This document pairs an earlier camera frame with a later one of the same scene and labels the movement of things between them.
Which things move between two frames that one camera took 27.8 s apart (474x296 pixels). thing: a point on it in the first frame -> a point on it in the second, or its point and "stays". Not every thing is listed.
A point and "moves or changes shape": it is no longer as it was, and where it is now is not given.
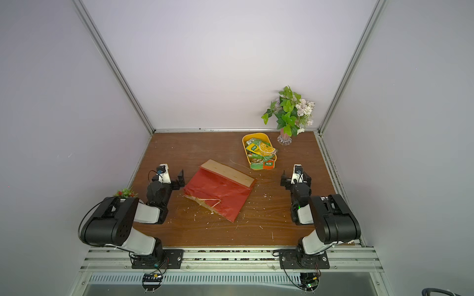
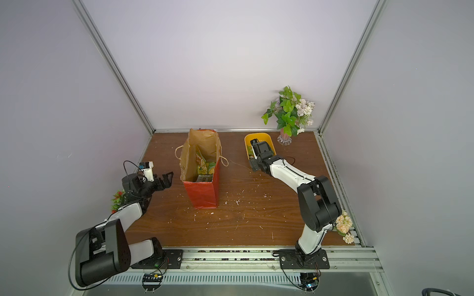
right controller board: x=309 y=282 stays
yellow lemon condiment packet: x=262 y=149 moves or changes shape
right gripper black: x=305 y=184 -> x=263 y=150
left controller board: x=152 y=281 stays
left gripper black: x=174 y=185 -> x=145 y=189
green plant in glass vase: x=293 y=115 stays
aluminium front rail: x=120 y=260 stays
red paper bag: x=220 y=189 -> x=205 y=193
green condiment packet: x=268 y=158 moves or changes shape
